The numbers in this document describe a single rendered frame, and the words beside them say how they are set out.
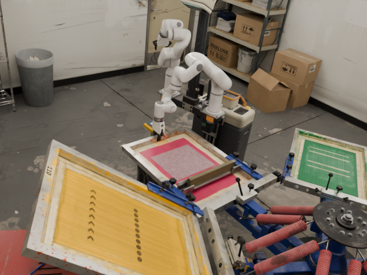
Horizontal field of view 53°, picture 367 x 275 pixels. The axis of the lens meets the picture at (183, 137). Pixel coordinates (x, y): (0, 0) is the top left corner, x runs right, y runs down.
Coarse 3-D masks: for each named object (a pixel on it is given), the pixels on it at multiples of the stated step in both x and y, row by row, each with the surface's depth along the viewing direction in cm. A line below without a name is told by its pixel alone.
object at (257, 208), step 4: (252, 200) 217; (240, 204) 218; (244, 204) 216; (248, 204) 214; (252, 204) 214; (256, 204) 215; (244, 208) 217; (252, 208) 211; (256, 208) 211; (260, 208) 212; (248, 212) 215; (252, 212) 212; (256, 212) 210; (260, 212) 209; (264, 212) 210; (256, 216) 211
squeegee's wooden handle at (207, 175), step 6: (228, 162) 245; (216, 168) 237; (222, 168) 240; (228, 168) 245; (198, 174) 230; (204, 174) 231; (210, 174) 234; (216, 174) 239; (192, 180) 225; (198, 180) 229; (204, 180) 233; (186, 186) 229
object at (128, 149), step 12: (168, 132) 282; (180, 132) 287; (192, 132) 286; (132, 144) 262; (144, 144) 268; (204, 144) 275; (132, 156) 251; (144, 168) 243; (156, 180) 235; (252, 180) 243; (228, 192) 229; (204, 204) 217
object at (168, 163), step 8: (144, 152) 262; (152, 152) 263; (160, 152) 264; (168, 152) 265; (152, 160) 254; (160, 160) 255; (168, 160) 256; (176, 160) 258; (160, 168) 248; (168, 168) 249; (176, 168) 250; (184, 168) 251; (168, 176) 241; (176, 176) 242; (184, 176) 243; (176, 184) 235; (208, 184) 239; (192, 192) 231; (200, 192) 232; (208, 192) 232
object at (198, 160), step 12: (168, 144) 274; (180, 144) 276; (180, 156) 263; (192, 156) 264; (204, 156) 266; (192, 168) 252; (204, 168) 254; (216, 180) 244; (228, 180) 245; (240, 180) 247
